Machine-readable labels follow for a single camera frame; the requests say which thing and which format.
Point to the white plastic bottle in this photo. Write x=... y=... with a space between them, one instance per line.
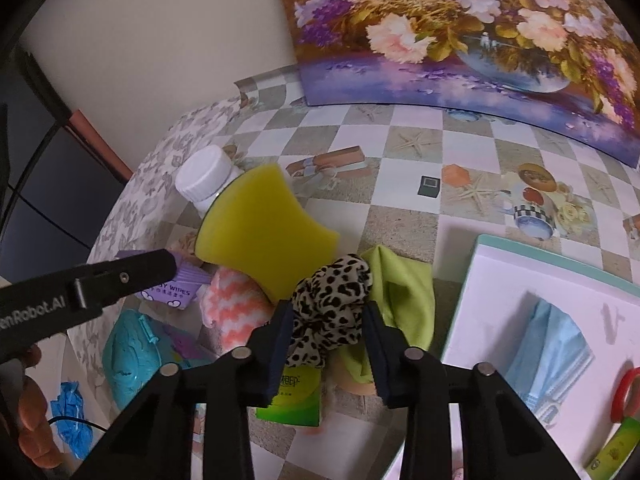
x=202 y=172

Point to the purple wipes packet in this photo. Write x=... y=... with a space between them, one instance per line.
x=175 y=292

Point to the yellow-green and white tissue packet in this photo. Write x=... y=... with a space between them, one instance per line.
x=615 y=455

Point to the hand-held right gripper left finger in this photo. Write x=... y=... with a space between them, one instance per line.
x=280 y=345

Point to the teal-rimmed white tray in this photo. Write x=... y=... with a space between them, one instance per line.
x=500 y=285

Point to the teal round plastic container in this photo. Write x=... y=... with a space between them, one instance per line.
x=130 y=360

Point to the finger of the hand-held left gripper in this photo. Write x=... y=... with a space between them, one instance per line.
x=135 y=272

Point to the blue plastic bag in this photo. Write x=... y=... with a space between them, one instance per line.
x=70 y=410

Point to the floral painting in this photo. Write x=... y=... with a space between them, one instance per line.
x=450 y=10

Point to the leopard print scrunchie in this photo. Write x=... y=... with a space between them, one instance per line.
x=330 y=295

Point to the green tissue packet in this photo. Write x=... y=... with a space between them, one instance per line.
x=295 y=400

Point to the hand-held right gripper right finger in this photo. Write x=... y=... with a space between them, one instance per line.
x=375 y=350

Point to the blue face mask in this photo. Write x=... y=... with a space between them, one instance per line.
x=550 y=350

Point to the lime green cloth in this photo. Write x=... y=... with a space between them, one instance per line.
x=405 y=290

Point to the person's left hand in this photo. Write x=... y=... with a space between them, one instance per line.
x=35 y=440

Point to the pink and white cloth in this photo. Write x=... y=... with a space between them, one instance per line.
x=235 y=305

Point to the yellow sponge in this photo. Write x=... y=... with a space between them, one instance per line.
x=260 y=225

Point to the red tape roll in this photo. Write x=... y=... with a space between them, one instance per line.
x=620 y=390

